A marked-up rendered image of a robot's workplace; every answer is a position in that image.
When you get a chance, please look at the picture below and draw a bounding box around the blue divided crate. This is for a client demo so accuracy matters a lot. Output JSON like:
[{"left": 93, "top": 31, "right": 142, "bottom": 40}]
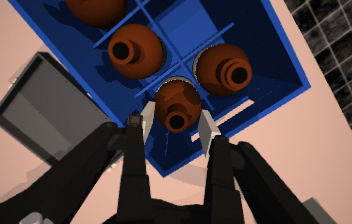
[{"left": 7, "top": 0, "right": 292, "bottom": 151}]

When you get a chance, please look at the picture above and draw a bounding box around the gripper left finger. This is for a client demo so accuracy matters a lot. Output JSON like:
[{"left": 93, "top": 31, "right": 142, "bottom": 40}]
[{"left": 0, "top": 101, "right": 155, "bottom": 224}]

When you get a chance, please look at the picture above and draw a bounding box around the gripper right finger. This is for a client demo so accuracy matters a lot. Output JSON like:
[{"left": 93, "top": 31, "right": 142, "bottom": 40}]
[{"left": 198, "top": 110, "right": 319, "bottom": 224}]

